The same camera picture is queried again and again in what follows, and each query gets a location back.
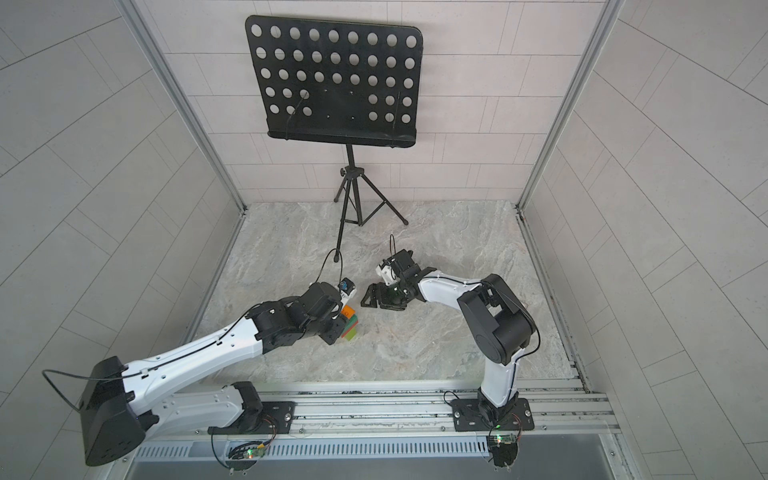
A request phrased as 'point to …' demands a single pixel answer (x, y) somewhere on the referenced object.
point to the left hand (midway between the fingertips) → (349, 318)
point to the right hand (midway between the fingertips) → (372, 304)
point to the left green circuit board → (243, 456)
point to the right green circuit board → (504, 449)
